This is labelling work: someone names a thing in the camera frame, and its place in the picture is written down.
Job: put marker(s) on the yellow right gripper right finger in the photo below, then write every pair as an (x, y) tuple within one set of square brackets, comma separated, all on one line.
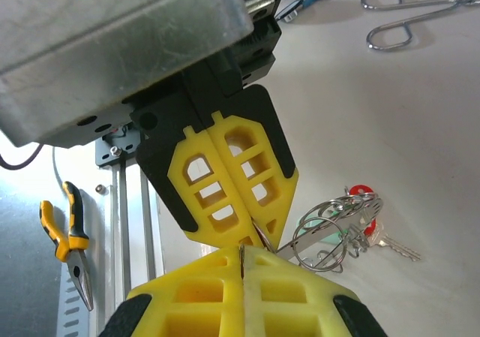
[(300, 307)]

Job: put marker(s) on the aluminium rail beam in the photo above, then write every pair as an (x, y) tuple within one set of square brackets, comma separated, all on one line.
[(123, 220)]

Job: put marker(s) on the yellow black pliers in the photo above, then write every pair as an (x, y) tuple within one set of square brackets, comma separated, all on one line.
[(69, 247)]

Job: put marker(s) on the metal keyring disc with rings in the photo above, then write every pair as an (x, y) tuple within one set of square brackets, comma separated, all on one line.
[(326, 235)]

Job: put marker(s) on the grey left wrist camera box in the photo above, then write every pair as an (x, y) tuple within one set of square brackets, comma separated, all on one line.
[(112, 44)]

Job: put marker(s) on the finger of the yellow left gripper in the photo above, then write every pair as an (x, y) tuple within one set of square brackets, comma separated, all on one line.
[(281, 142), (157, 164)]

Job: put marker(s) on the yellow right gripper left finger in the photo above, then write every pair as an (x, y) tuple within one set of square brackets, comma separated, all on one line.
[(187, 307)]

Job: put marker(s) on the key with red tag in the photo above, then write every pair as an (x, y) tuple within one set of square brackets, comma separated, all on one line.
[(371, 228)]

